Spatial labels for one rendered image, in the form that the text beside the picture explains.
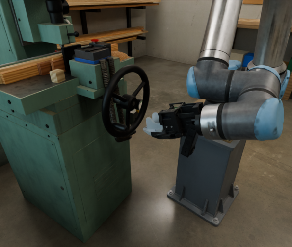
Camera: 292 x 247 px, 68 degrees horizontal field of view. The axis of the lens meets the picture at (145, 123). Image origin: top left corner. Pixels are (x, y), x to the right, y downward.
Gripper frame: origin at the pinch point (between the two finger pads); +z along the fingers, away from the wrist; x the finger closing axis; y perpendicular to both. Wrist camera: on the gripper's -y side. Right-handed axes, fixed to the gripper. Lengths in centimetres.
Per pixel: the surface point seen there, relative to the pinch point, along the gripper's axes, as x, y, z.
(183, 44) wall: -348, 5, 151
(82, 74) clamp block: -3.3, 22.4, 24.6
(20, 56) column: -2, 37, 59
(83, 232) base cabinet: 11, -54, 56
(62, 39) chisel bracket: -8, 37, 34
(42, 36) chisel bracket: -8, 41, 45
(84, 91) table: -1.3, 16.4, 24.5
